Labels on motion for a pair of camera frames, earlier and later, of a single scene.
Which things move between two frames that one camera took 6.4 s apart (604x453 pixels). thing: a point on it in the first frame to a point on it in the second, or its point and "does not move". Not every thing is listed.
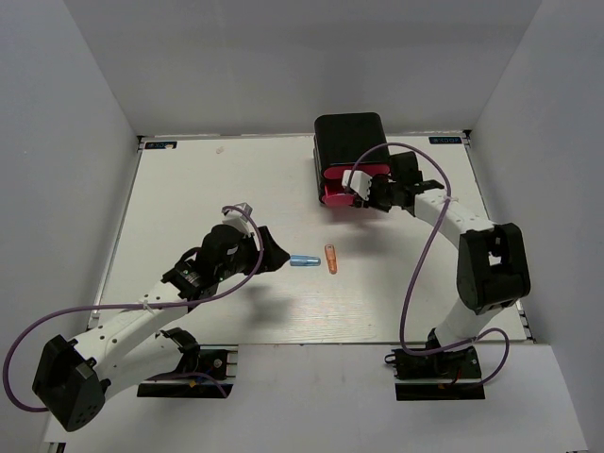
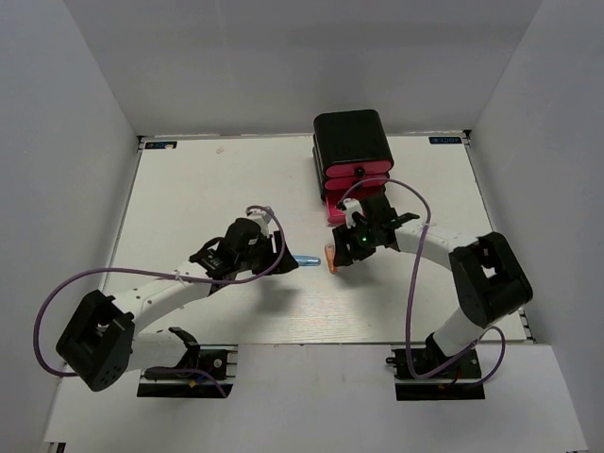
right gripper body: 382,194 to 364,231
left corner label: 160,145 does not move
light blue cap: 304,260 does not move
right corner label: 444,140 does not move
